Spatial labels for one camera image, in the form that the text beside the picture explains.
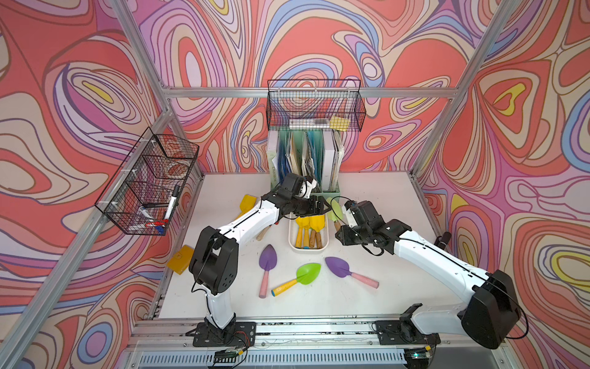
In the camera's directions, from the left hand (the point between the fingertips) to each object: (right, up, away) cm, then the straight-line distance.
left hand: (327, 209), depth 83 cm
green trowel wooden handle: (-5, -12, +10) cm, 17 cm away
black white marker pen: (-49, +3, -14) cm, 51 cm away
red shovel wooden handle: (-26, -11, +12) cm, 31 cm away
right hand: (+5, -11, -2) cm, 12 cm away
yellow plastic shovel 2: (-10, -12, +12) cm, 20 cm away
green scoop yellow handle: (-8, -25, +3) cm, 27 cm away
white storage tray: (-13, -12, +12) cm, 22 cm away
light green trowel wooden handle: (+3, -2, +1) cm, 4 cm away
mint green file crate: (-3, +23, +13) cm, 27 cm away
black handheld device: (+47, -13, +6) cm, 49 cm away
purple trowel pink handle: (-23, -21, +5) cm, 31 cm away
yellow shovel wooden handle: (-2, -7, +15) cm, 17 cm away
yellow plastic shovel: (-8, -6, +15) cm, 18 cm away
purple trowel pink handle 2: (+6, -24, +5) cm, 25 cm away
